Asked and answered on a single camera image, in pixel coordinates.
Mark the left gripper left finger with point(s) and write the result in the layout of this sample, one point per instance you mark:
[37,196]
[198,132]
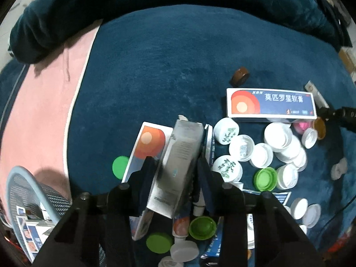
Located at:
[126,200]

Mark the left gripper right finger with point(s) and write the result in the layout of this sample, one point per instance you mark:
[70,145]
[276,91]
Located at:
[226,201]

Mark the silver grey carton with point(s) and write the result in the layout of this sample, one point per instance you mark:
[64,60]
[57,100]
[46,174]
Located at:
[175,169]

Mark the blue ointment tube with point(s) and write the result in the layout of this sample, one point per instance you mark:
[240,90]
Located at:
[181,223]

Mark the gold bottle cap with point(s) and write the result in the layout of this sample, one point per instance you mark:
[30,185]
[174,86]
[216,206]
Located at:
[320,127]

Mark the green open bottle cap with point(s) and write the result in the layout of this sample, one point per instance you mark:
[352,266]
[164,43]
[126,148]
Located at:
[265,179]

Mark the pink bottle cap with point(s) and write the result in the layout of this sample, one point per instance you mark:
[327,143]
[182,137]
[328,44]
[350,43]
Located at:
[301,126]

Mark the green bottle cap lower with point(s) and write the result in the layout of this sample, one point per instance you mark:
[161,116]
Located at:
[159,243]

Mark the blue ointment box orange circle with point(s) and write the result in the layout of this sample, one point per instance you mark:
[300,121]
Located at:
[151,141]

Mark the white cap green print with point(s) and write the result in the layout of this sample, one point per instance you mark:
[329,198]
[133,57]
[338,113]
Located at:
[225,130]

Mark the light blue plastic basket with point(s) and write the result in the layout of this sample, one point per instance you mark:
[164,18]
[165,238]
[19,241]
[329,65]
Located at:
[24,193]

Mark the blue ointment box far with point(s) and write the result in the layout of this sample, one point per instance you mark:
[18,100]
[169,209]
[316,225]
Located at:
[270,105]

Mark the blue ointment box in basket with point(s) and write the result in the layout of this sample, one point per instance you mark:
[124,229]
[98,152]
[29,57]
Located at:
[30,235]

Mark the brown bottle cap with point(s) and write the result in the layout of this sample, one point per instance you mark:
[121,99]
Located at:
[239,77]

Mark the pink towel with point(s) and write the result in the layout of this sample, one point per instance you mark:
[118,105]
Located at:
[36,132]

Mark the dark blue blanket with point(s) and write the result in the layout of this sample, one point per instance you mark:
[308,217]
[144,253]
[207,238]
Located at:
[155,59]

